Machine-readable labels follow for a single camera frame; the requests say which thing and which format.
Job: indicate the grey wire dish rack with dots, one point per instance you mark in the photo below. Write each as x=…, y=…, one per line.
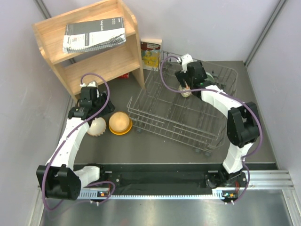
x=188, y=120

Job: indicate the beige bird-pattern bowl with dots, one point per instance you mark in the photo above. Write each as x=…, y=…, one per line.
x=119, y=121

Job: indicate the grey spiral-bound manual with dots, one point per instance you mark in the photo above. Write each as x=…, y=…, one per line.
x=94, y=35

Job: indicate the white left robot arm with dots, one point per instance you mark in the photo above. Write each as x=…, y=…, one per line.
x=68, y=150

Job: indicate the aluminium rail with cable duct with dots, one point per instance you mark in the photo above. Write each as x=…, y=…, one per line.
x=258, y=178

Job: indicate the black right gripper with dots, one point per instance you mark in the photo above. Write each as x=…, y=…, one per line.
x=181, y=76

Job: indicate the colourful paperback book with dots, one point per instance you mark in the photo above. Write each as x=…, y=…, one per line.
x=151, y=53

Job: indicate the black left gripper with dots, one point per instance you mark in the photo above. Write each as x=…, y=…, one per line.
x=109, y=108

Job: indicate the black-white striped bowl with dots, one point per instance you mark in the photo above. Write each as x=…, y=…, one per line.
x=97, y=127

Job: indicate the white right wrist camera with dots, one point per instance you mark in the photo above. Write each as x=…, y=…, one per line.
x=184, y=61

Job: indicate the small red object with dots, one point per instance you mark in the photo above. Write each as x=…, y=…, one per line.
x=124, y=76

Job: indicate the pale green ceramic bowl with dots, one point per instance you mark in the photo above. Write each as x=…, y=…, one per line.
x=210, y=77

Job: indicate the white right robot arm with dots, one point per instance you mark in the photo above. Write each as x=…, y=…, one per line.
x=243, y=126

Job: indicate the wooden two-tier shelf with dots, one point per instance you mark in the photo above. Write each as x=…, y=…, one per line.
x=110, y=64

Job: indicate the yellow plastic bowl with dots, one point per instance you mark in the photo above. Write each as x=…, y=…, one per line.
x=122, y=132

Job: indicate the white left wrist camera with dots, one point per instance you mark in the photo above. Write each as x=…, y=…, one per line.
x=91, y=84

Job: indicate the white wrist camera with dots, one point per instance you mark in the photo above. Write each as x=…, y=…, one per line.
x=91, y=84
x=184, y=61

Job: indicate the floral patterned ceramic bowl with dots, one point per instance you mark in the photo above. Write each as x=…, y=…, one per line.
x=185, y=91

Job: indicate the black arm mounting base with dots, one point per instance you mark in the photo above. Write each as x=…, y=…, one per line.
x=163, y=179

